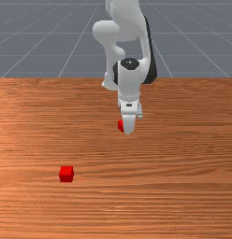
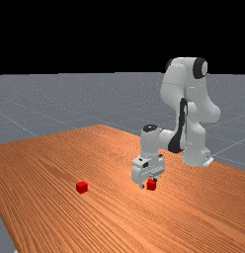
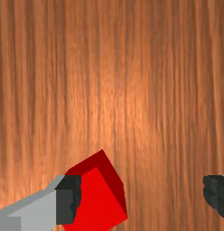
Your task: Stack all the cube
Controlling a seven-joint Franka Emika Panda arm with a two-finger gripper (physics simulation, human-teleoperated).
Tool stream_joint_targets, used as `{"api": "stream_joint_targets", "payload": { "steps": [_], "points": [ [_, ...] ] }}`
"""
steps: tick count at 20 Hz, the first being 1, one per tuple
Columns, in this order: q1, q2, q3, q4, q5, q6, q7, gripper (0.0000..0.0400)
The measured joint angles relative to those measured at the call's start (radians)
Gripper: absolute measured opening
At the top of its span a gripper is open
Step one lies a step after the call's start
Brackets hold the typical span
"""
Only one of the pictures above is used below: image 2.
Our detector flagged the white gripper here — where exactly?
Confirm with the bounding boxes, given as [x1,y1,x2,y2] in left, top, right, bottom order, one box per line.
[131,153,167,190]

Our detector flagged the red cube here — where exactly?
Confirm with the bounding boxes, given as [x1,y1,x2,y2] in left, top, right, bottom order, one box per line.
[146,179,157,192]
[75,181,89,195]

